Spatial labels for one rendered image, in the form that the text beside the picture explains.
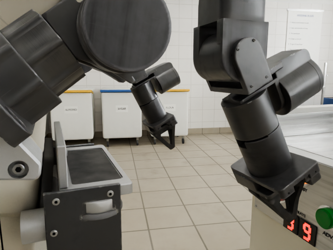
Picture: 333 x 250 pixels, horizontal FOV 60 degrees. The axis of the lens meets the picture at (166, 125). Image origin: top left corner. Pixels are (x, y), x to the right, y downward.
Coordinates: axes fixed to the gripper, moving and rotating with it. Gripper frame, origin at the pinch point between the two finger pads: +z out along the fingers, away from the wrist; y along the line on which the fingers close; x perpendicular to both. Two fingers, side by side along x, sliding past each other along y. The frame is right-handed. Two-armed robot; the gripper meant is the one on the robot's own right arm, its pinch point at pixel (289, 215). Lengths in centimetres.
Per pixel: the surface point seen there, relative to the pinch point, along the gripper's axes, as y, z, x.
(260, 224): 16.9, 15.1, -3.2
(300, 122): 16.7, -0.3, -21.1
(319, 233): 0.0, 6.7, -3.7
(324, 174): 0.1, -1.7, -8.1
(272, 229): 13.3, 14.5, -3.5
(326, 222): -1.7, 3.7, -4.1
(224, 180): 186, 119, -67
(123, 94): 342, 30, -51
